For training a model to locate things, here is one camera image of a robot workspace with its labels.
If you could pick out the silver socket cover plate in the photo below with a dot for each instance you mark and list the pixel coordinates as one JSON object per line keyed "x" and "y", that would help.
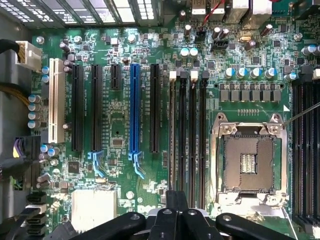
{"x": 252, "y": 203}

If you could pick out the thin metal locking lever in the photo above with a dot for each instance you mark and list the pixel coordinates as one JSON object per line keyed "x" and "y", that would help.
{"x": 302, "y": 113}

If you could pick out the green computer motherboard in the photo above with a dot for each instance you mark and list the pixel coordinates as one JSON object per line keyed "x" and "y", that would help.
{"x": 120, "y": 100}

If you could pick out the RAM slot with black latch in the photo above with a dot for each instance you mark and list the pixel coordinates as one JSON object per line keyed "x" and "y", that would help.
{"x": 204, "y": 120}
{"x": 183, "y": 120}
{"x": 306, "y": 150}

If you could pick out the blue-topped capacitor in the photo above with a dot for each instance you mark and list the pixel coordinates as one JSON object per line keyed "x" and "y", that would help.
{"x": 271, "y": 73}
{"x": 242, "y": 73}
{"x": 193, "y": 53}
{"x": 229, "y": 73}
{"x": 184, "y": 53}
{"x": 256, "y": 73}

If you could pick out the long black expansion slot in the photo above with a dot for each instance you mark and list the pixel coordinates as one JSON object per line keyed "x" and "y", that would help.
{"x": 78, "y": 107}
{"x": 155, "y": 107}

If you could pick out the RAM slot with white latch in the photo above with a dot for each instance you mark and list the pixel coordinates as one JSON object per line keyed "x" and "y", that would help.
{"x": 315, "y": 150}
{"x": 172, "y": 112}
{"x": 193, "y": 120}

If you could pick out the black main power connector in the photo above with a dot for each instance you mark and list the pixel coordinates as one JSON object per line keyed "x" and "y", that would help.
{"x": 35, "y": 160}

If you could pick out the white power connector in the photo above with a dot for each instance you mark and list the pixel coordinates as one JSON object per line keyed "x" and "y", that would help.
{"x": 31, "y": 56}

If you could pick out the silver rear port block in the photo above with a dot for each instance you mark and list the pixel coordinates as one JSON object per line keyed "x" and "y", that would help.
{"x": 260, "y": 8}

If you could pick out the short black expansion slot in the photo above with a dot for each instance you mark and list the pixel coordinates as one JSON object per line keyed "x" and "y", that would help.
{"x": 116, "y": 77}

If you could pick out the silver chipset heatsink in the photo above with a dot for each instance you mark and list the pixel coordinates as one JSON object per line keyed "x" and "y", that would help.
{"x": 93, "y": 210}

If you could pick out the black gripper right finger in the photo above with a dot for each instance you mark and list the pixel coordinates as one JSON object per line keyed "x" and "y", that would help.
{"x": 193, "y": 225}

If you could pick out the black expansion slot, blue latch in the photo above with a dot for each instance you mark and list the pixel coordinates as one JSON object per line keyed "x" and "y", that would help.
{"x": 96, "y": 107}

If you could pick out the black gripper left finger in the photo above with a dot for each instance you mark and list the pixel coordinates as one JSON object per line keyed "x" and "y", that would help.
{"x": 165, "y": 225}

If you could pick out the black fan header connector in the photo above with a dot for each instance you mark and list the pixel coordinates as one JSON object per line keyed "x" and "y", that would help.
{"x": 220, "y": 44}

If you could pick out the silver CPU socket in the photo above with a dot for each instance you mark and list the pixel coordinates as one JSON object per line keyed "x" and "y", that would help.
{"x": 250, "y": 160}

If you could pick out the white PCI expansion slot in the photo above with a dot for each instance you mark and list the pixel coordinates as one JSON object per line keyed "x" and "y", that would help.
{"x": 57, "y": 100}

